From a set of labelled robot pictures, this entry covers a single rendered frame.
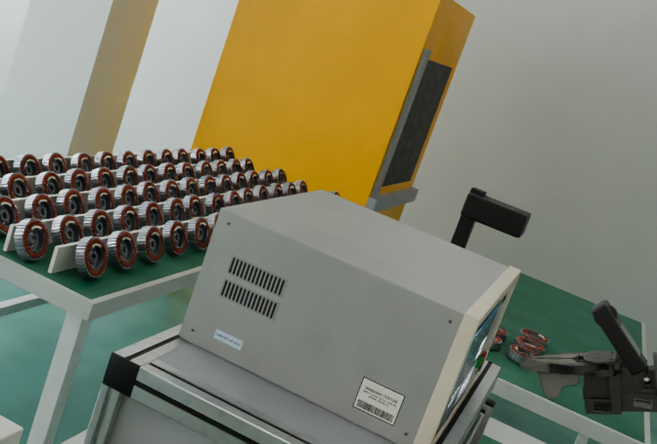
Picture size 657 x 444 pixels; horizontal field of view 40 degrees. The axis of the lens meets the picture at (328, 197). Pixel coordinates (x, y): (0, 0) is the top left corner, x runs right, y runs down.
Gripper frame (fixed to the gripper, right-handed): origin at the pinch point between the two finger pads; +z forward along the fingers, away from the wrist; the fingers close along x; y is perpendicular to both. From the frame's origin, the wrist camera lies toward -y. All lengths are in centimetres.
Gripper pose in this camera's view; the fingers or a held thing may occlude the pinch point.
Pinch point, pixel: (527, 361)
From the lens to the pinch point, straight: 147.8
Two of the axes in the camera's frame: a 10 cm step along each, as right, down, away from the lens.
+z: -9.4, 0.5, 3.3
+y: 0.7, 10.0, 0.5
